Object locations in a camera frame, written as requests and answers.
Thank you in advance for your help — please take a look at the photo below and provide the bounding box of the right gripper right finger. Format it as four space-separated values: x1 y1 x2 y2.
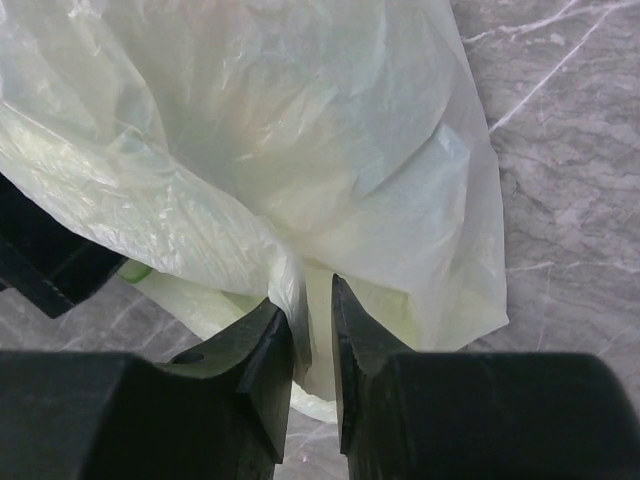
331 277 639 479

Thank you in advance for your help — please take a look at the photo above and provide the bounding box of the light green plastic bag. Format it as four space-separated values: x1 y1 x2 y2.
1 1 508 422

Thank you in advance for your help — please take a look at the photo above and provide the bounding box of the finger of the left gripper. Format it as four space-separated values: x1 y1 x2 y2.
1 177 126 318

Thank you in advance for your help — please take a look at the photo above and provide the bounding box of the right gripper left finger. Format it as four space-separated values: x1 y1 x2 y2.
1 302 293 479

